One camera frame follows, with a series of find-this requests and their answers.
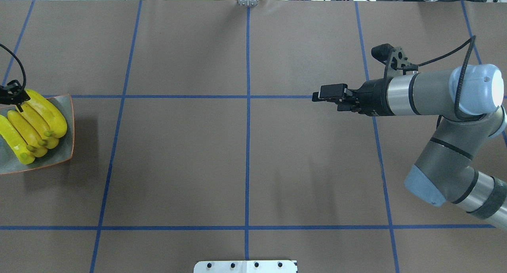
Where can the yellow banana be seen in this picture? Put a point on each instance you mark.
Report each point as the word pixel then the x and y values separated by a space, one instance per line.
pixel 15 141
pixel 49 112
pixel 28 133
pixel 46 135

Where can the blue square ceramic plate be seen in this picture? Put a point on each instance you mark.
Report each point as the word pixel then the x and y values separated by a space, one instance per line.
pixel 10 164

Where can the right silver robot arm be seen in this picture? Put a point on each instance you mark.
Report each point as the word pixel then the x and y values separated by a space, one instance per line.
pixel 443 171

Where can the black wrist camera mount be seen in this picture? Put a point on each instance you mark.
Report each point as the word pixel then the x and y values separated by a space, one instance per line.
pixel 394 59

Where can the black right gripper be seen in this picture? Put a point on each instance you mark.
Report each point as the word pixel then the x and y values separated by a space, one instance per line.
pixel 373 97

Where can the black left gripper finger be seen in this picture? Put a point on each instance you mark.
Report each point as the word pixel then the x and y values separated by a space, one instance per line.
pixel 14 94

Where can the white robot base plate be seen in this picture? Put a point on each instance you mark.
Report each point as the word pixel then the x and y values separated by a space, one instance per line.
pixel 246 266

